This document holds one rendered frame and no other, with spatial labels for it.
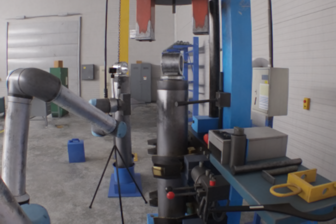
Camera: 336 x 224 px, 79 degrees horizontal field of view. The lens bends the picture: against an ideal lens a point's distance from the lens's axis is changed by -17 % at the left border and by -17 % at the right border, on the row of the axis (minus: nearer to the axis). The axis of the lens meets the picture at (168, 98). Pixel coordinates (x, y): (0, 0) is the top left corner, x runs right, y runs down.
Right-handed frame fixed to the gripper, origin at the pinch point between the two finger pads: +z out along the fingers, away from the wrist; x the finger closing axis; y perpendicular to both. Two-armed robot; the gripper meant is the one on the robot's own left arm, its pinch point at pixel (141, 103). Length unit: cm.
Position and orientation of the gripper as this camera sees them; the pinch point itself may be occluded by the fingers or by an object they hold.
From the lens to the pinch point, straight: 154.7
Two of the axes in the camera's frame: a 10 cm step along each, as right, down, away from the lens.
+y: -5.1, -0.9, 8.6
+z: 8.6, -0.5, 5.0
